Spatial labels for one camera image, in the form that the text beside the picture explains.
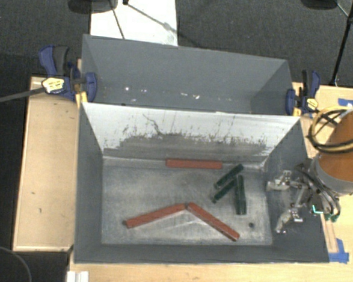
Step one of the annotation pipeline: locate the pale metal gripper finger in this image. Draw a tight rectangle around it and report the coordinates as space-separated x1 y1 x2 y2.
265 168 293 194
274 203 306 236

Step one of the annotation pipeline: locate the dark green flat block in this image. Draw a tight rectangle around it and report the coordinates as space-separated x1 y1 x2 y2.
232 174 250 216
211 176 238 205
213 161 245 191

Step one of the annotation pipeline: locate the red-brown flat block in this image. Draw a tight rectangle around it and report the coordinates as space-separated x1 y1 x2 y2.
164 157 224 172
123 198 188 233
184 201 243 243

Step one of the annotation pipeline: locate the grey metal bin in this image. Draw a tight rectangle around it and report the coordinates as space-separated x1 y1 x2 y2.
66 33 345 282

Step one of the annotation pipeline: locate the pale wood flat board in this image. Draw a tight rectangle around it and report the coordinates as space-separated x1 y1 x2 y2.
11 75 87 256

